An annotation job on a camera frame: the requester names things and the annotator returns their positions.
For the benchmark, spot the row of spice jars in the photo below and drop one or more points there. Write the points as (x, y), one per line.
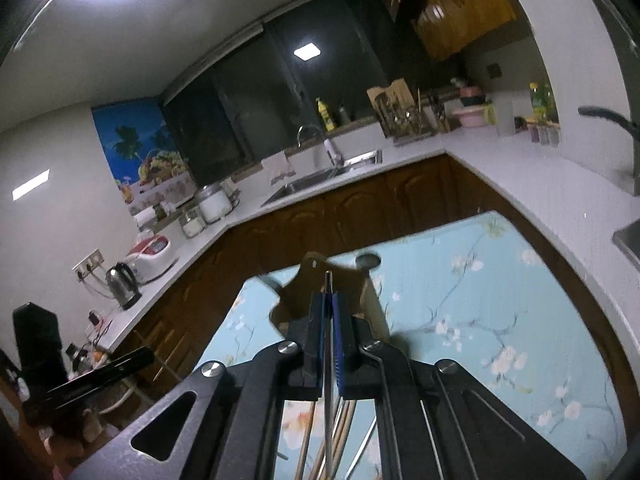
(544, 134)

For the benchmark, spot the wooden cutting board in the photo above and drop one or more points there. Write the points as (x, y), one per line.
(395, 92)

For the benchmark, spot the dark wall switch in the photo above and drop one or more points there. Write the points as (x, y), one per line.
(494, 70)

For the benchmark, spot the chrome kitchen faucet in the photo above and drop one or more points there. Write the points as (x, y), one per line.
(332, 152)

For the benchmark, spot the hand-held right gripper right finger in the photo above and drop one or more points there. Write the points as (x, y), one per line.
(339, 340)

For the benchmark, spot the dark kitchen window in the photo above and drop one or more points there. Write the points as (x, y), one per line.
(240, 110)

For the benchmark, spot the green yellow bottle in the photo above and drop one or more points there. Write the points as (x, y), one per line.
(537, 102)

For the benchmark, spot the white rice cooker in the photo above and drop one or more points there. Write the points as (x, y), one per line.
(150, 255)

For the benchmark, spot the tropical wall poster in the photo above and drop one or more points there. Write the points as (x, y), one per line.
(135, 145)

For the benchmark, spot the wooden upper cabinets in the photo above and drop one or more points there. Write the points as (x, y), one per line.
(450, 15)

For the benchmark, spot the metal dish rack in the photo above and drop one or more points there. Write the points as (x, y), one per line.
(412, 127)

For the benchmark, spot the curved metal utensil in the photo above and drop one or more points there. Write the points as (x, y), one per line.
(367, 440)

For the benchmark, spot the wooden utensil holder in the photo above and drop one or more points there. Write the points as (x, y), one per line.
(372, 305)

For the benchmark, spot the floral light blue tablecloth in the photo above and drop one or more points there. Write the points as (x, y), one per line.
(475, 300)

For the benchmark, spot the white paper roll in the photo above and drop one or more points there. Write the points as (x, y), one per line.
(146, 217)

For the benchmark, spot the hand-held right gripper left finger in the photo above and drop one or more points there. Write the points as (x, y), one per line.
(322, 332)

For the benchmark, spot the large glass jar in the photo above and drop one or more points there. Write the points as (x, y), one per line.
(215, 207)

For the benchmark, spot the white cloth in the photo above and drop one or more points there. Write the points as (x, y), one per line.
(277, 167)

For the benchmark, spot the brown lower cabinets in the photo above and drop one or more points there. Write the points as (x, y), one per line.
(350, 210)

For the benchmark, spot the steel electric kettle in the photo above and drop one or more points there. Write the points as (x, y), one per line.
(122, 285)

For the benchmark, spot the small glass jar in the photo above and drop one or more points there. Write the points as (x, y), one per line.
(192, 225)

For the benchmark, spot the knife block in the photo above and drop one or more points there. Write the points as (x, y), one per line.
(442, 115)

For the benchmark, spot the black charger plug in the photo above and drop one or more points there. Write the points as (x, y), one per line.
(93, 318)

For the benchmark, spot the small steel sink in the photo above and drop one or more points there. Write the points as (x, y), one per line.
(629, 242)

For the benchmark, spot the black faucet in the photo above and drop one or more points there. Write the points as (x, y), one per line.
(607, 114)

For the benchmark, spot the thin metal utensil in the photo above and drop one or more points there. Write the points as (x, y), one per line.
(328, 280)

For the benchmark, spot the small grey bottle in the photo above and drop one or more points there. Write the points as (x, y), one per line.
(343, 116)

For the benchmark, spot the wall power outlet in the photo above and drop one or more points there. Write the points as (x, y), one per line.
(89, 261)

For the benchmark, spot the white container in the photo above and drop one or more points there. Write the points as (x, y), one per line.
(507, 117)

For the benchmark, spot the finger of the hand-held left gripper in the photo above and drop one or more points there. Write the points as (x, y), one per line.
(100, 376)

